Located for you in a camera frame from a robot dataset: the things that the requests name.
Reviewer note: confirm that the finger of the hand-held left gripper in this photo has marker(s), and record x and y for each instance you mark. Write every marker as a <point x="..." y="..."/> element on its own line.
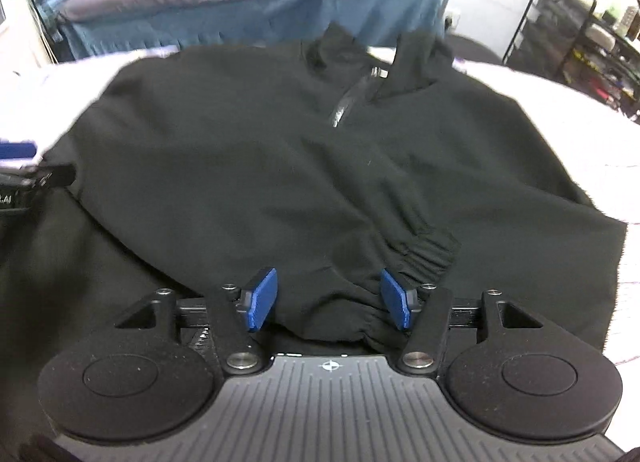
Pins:
<point x="55" y="176"/>
<point x="17" y="151"/>

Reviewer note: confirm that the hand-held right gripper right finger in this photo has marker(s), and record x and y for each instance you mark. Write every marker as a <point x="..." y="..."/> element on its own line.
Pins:
<point x="397" y="299"/>

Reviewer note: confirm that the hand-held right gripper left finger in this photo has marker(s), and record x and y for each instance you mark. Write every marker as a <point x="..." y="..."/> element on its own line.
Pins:
<point x="260" y="299"/>

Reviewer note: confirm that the bed with blue skirt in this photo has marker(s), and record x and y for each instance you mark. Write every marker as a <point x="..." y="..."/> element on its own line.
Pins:
<point x="280" y="17"/>

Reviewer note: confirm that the black round stool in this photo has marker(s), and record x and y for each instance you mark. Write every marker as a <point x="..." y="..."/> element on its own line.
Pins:
<point x="475" y="50"/>

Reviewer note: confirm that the purple floral bed sheet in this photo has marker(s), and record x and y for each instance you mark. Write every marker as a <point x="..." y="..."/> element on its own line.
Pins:
<point x="50" y="102"/>

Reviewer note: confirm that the black jacket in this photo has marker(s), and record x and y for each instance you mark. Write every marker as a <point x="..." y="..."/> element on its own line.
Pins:
<point x="250" y="167"/>

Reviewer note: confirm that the mauve striped blanket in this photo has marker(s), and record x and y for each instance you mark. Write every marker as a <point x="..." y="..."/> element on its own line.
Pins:
<point x="575" y="107"/>

